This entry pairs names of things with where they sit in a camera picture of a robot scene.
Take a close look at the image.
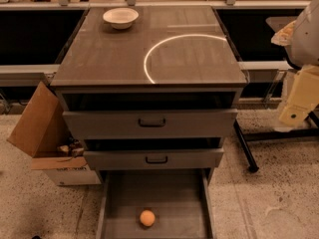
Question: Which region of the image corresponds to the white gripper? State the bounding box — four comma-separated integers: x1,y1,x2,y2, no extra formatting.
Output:
279,65,319,127

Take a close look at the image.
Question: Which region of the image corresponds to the orange fruit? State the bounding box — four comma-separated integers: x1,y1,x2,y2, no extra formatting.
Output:
140,210,156,227

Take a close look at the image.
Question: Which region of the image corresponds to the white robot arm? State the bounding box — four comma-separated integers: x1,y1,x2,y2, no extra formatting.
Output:
279,0,319,127

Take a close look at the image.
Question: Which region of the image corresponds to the grey drawer cabinet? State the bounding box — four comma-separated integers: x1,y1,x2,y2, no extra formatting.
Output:
50,5,249,184

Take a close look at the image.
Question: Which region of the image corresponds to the middle grey drawer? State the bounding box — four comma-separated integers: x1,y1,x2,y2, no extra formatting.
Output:
84,148,223,170

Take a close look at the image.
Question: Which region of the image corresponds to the grey drawer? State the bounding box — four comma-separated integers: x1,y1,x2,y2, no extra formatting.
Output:
84,148,223,170
96,169,216,239
63,109,237,139

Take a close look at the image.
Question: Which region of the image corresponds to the bottom grey drawer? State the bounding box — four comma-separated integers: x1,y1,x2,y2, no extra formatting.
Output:
96,169,216,239

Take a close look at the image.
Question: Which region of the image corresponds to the top grey drawer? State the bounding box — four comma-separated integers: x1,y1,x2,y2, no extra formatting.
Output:
63,109,237,139

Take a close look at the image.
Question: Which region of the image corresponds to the black table leg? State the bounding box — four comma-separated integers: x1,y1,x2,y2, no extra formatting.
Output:
233,121,259,173

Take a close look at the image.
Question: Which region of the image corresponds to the white bowl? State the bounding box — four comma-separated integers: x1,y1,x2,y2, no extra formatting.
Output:
103,8,139,30

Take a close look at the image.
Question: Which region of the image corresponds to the open cardboard box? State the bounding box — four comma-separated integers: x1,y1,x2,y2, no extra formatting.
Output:
7,82,101,186

